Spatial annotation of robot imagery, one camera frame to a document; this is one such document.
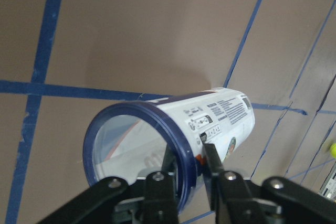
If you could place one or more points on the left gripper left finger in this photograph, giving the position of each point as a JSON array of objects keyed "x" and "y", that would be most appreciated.
[{"x": 113, "y": 200}]

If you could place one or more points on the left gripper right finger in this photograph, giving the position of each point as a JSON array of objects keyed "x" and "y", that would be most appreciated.
[{"x": 276, "y": 200}]

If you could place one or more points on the tennis ball Roland Garros centre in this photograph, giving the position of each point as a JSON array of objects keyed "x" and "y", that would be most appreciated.
[{"x": 332, "y": 150}]

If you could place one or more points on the Wilson tennis ball can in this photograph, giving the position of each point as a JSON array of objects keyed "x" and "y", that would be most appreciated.
[{"x": 133, "y": 139}]

